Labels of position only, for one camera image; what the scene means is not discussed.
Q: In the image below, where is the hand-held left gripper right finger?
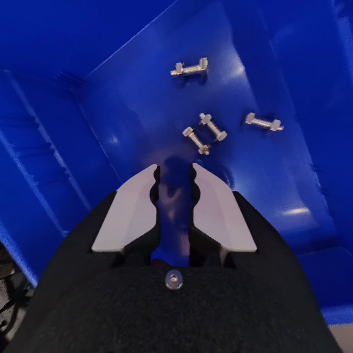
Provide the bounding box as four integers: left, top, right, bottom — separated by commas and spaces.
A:
190, 162, 258, 264

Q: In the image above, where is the silver bolt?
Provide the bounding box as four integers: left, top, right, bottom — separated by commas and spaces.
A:
245, 112, 284, 132
199, 113, 228, 142
170, 57, 209, 78
182, 126, 211, 156

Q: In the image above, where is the blue storage bin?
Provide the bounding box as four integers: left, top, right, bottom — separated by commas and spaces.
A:
0, 0, 353, 326

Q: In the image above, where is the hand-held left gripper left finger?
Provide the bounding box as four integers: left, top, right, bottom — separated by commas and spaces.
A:
91, 163, 161, 264

